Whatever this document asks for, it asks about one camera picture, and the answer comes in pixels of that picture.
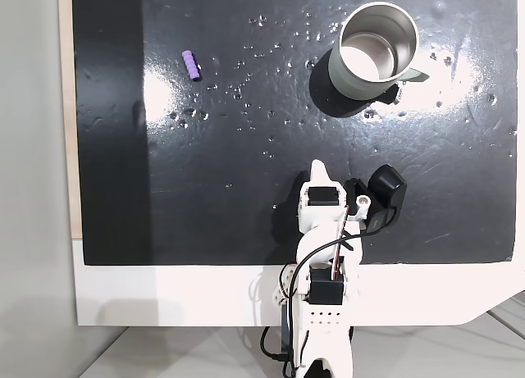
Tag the black table mat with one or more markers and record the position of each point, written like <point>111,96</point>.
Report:
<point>246,189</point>

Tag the purple ribbed pen grip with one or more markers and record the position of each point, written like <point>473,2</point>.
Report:
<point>191,65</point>

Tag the pale wooden board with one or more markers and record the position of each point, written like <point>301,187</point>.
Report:
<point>65,107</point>

